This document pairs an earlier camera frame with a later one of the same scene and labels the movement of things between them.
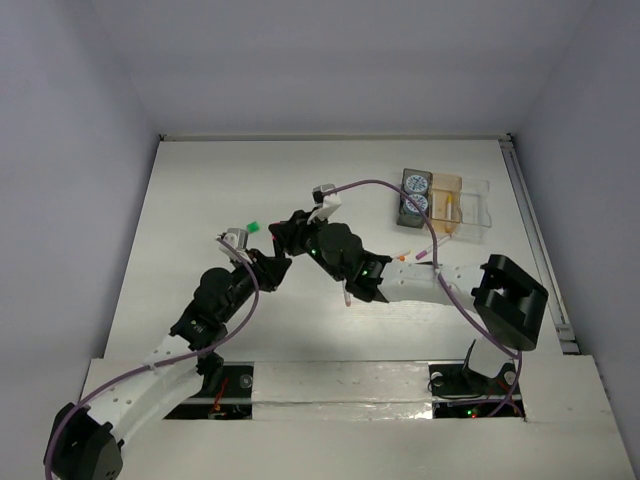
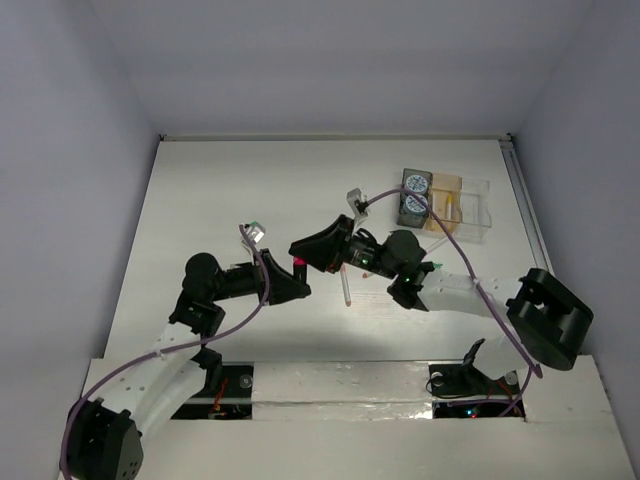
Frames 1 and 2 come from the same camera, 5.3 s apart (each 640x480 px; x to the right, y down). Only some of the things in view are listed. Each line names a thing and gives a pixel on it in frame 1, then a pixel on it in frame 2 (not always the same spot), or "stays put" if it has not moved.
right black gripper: [293, 233] → [326, 252]
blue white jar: [419, 200] stays put
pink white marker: [347, 295] stays put
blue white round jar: [416, 184] stays put
